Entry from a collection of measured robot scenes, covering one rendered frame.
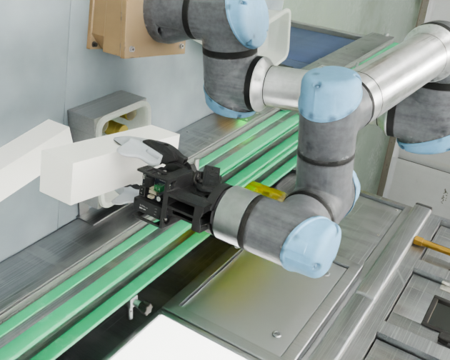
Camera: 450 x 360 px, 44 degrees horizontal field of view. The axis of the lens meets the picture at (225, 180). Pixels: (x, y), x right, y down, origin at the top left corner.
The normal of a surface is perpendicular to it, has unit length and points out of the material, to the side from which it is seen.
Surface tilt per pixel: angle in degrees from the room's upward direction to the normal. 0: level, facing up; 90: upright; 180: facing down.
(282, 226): 90
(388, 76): 51
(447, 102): 60
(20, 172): 0
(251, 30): 12
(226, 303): 90
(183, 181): 0
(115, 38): 90
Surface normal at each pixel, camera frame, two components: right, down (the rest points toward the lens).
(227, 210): -0.40, -0.21
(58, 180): -0.52, 0.22
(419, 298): 0.07, -0.87
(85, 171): 0.84, 0.31
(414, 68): 0.66, -0.13
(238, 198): -0.11, -0.70
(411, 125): -0.47, 0.54
